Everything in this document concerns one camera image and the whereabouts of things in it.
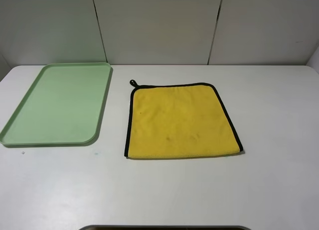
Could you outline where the yellow towel with black trim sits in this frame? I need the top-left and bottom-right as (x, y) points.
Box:
(124, 80), (244, 160)

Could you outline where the light green plastic tray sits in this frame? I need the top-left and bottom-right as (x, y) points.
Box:
(0, 63), (112, 147)

